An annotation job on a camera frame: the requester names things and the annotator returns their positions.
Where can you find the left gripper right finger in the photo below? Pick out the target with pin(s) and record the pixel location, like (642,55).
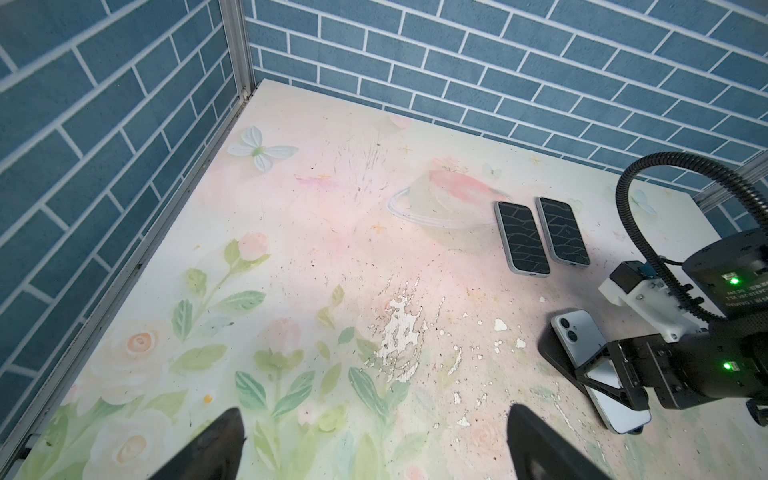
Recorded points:
(539,452)

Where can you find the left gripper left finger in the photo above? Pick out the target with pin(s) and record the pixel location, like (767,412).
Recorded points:
(215,453)

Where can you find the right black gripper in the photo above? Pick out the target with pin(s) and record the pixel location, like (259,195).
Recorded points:
(697,369)

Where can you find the blue phone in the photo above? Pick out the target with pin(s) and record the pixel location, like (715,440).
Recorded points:
(562,233)

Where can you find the black phone screen up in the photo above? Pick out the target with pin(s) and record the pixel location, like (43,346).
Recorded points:
(521,240)

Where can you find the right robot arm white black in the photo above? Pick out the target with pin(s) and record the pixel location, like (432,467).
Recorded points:
(732,274)

